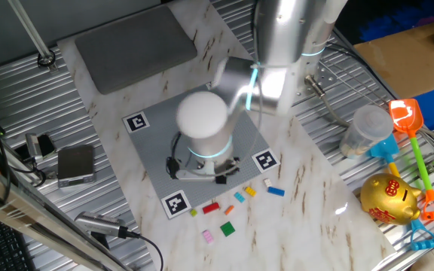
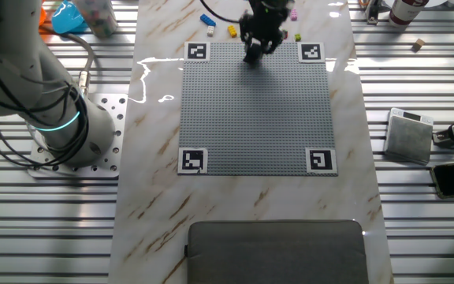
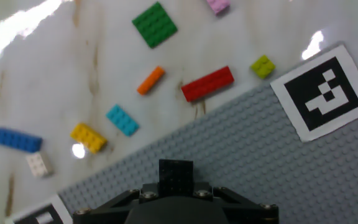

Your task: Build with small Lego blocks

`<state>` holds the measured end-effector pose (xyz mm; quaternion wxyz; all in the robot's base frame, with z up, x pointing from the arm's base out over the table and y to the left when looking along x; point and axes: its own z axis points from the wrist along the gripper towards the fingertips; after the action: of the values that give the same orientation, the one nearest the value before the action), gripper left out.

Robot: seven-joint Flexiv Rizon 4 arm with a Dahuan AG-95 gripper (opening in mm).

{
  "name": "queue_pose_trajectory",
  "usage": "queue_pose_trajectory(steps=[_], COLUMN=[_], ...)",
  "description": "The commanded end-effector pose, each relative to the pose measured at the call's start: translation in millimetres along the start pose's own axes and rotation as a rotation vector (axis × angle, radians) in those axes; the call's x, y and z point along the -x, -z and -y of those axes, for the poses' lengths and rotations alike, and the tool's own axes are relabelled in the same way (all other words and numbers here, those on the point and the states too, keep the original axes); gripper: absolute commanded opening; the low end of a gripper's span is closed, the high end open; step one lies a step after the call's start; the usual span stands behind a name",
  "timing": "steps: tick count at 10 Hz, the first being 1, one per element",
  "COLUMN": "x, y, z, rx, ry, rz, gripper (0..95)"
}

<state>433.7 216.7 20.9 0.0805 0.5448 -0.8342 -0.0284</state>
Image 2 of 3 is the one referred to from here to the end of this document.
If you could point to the pink Lego brick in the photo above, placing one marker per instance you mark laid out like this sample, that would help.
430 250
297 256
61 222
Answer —
293 14

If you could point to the white Lego brick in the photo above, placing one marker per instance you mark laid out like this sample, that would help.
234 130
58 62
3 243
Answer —
210 31

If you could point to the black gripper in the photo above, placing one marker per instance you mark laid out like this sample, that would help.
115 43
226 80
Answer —
266 19

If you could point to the silver digital scale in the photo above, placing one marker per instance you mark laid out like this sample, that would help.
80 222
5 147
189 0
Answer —
408 138

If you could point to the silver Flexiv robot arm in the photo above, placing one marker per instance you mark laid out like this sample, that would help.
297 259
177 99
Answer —
6 59

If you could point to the grey metal bracket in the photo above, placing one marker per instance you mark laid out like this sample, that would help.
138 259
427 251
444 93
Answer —
373 13

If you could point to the red white bottle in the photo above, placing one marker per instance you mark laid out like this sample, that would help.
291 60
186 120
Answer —
406 12

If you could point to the grey fabric pad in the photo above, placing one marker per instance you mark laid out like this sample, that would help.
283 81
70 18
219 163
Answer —
278 256

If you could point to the perforated metal robot base plate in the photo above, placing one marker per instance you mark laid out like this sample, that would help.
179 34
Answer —
112 118

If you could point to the grey Lego baseplate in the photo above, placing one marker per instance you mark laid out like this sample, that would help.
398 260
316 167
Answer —
250 130

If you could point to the small wooden block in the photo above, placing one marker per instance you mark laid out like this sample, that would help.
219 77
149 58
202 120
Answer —
418 44

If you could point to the clear plastic cup with bricks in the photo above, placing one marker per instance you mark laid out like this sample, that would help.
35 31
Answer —
97 19

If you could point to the black white ArUco marker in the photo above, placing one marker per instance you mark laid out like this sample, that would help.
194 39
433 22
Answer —
311 52
192 160
321 160
197 51

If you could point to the yellow Lego brick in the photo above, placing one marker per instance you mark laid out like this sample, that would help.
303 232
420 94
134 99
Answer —
232 31

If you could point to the small lime Lego brick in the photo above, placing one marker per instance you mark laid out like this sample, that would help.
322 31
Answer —
297 37

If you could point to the blue Lego brick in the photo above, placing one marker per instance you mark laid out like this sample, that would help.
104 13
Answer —
208 19

